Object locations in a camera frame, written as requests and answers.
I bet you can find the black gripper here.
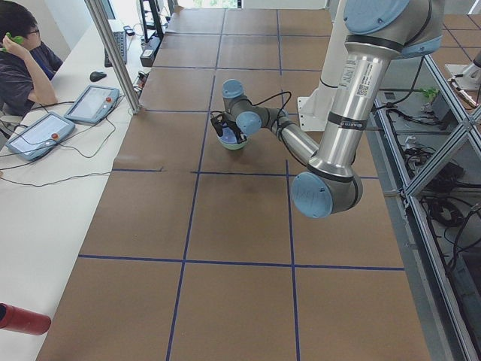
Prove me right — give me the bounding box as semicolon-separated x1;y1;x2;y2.
223;120;243;143

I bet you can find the blue bowl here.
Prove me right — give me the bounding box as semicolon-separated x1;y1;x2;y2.
219;127;241;145

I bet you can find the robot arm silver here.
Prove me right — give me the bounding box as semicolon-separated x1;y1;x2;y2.
210;1;445;218

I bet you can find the green bowl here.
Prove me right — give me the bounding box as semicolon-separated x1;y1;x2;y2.
218;138;249;150

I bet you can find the far teach pendant tablet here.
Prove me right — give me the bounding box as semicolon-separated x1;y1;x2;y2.
65;84;119;124

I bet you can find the teach pendant tablet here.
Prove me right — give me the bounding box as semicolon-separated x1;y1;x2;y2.
6;112;75;161
65;84;119;124

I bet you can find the black keyboard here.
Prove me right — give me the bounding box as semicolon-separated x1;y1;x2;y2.
104;31;128;68

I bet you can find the black computer mouse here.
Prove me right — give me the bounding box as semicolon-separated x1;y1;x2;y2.
89;71;107;82

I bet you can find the near teach pendant tablet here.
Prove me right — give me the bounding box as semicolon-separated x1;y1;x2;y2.
6;112;75;161

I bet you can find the seated person dark shirt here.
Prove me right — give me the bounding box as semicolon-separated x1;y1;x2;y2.
1;1;62;117

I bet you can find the red cylinder bottle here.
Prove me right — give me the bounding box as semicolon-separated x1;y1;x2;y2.
1;303;51;335

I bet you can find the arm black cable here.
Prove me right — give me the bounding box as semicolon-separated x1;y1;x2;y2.
210;90;294;136

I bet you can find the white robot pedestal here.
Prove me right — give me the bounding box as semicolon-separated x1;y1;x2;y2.
296;0;346;132

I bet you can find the aluminium frame post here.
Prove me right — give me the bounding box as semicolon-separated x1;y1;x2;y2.
84;0;141;114

